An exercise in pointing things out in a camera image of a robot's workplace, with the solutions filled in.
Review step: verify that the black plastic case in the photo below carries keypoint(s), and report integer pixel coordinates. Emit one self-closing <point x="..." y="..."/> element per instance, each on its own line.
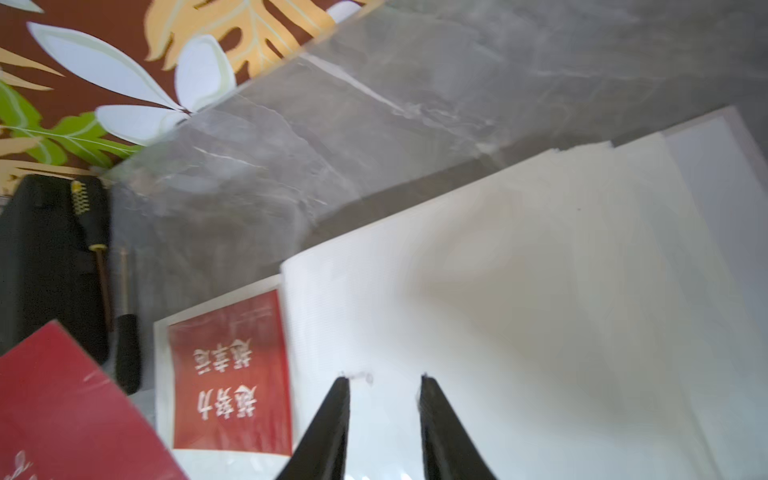
<point x="47" y="272"/>

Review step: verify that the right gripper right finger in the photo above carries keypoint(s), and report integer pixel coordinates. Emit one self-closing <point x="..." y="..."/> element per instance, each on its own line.
<point x="448" y="451"/>

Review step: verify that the red card cursive script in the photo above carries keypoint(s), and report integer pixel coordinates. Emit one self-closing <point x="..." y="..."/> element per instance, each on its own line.
<point x="62" y="417"/>

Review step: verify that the black screwdriver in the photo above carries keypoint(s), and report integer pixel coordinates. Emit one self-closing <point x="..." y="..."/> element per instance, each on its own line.
<point x="128" y="361"/>

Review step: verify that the white photo album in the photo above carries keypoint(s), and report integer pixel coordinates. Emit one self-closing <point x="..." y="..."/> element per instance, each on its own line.
<point x="593" y="313"/>

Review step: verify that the red card white characters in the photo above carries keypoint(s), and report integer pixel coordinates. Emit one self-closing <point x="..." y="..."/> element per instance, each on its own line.
<point x="231" y="380"/>

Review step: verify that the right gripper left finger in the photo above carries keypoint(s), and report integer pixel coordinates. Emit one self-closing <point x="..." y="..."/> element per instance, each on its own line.
<point x="321" y="453"/>

